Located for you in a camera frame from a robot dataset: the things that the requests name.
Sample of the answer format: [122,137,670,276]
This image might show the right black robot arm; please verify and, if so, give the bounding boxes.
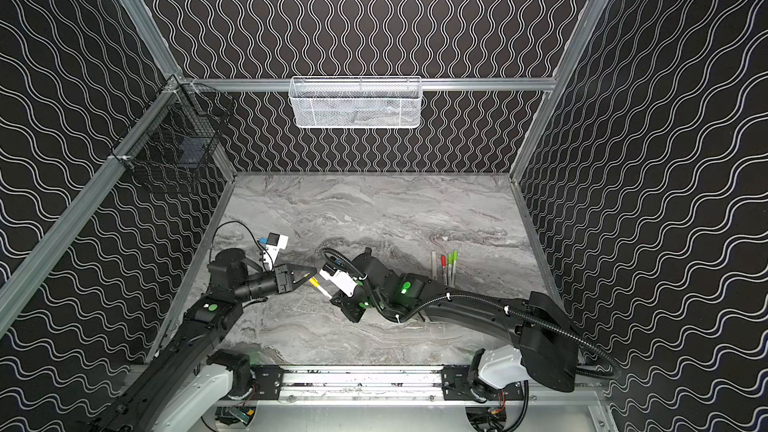
[321,248,578,393]

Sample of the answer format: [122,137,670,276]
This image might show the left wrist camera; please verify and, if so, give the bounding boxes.
[257,232,289,271]

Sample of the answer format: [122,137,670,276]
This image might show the black wire mesh basket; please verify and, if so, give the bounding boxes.
[117,83,235,196]

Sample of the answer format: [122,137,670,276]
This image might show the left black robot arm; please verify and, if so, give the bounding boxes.
[83,248,318,431]

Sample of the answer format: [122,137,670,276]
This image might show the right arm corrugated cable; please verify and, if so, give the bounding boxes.
[320,247,619,380]

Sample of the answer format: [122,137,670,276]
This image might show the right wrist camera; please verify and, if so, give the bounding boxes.
[319,267,358,297]

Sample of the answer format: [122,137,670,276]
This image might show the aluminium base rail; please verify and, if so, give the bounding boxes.
[161,364,601,406]

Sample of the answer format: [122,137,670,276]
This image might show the white pen green tip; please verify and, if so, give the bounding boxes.
[450,261,457,287]

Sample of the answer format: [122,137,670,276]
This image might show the white wire mesh basket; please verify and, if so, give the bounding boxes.
[288,76,424,129]

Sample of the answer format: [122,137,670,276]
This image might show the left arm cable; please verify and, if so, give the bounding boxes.
[206,220,265,265]

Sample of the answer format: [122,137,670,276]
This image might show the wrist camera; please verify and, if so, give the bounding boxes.
[257,232,289,271]
[319,267,358,297]

